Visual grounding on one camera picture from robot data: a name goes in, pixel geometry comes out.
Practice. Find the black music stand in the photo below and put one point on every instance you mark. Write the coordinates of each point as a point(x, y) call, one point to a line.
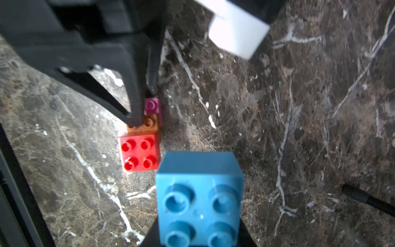
point(363, 197)

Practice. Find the orange lego brick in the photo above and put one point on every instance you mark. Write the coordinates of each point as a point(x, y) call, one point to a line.
point(151, 124)

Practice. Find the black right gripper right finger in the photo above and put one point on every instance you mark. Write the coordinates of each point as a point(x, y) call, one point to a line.
point(244, 237)

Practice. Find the red lego brick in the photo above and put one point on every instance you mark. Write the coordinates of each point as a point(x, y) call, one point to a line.
point(139, 152)

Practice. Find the pink lego brick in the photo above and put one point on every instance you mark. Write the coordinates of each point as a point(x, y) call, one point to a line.
point(152, 106)

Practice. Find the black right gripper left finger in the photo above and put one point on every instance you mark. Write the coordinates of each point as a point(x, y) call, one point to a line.
point(152, 239)

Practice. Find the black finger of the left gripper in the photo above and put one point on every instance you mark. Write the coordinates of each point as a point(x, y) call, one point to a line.
point(135, 89)

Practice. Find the blue lego brick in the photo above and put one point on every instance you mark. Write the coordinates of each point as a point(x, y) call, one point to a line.
point(199, 198)

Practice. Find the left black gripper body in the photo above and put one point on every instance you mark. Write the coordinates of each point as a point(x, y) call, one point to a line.
point(78, 35)

